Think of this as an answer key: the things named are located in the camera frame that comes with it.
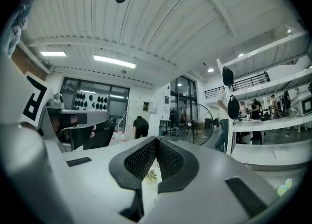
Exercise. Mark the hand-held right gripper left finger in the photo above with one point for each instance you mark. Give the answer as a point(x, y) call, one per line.
point(140, 159)

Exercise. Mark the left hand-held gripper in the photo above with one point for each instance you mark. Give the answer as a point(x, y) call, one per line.
point(73, 113)

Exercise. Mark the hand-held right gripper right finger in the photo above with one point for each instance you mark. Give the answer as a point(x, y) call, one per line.
point(173, 162)

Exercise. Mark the person's left hand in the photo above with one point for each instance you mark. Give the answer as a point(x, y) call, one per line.
point(92, 131)

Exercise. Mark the rows of black caps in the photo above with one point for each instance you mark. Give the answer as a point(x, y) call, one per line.
point(90, 101)

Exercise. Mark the pack of water bottles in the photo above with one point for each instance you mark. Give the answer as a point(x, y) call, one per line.
point(119, 138)

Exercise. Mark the large black floor fan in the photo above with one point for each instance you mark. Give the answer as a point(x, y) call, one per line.
point(195, 123)

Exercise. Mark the large dark-framed window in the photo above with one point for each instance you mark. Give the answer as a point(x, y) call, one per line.
point(117, 96)

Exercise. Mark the long ceiling light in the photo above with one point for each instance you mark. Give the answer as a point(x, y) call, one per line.
point(53, 53)
point(114, 61)

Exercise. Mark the grey pendant lamp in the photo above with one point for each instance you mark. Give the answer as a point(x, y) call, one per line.
point(123, 71)

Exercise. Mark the dark-framed glass door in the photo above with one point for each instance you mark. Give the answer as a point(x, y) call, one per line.
point(184, 96)

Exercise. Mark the round ceiling light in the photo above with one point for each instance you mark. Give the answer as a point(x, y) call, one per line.
point(210, 70)

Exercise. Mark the person's light blue shirt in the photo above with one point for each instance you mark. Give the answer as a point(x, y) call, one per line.
point(12, 32)

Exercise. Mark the white metal shelf rack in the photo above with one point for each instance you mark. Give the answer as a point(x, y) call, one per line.
point(268, 125)

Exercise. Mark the black metal railing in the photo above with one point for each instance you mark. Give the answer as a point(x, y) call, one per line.
point(243, 82)

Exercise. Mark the blue wall poster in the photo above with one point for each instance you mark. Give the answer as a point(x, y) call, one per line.
point(166, 102)

